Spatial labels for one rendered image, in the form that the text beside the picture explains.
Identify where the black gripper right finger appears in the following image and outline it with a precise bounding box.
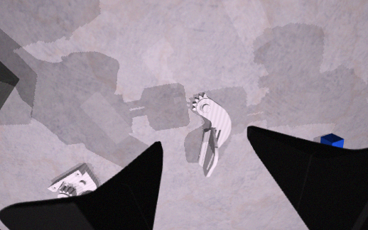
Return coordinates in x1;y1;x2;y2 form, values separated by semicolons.
247;126;368;230

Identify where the blue rectangular block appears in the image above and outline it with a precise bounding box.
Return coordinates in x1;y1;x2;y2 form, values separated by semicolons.
320;133;344;148

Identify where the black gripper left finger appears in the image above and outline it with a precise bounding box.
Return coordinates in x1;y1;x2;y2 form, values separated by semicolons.
0;141;163;230

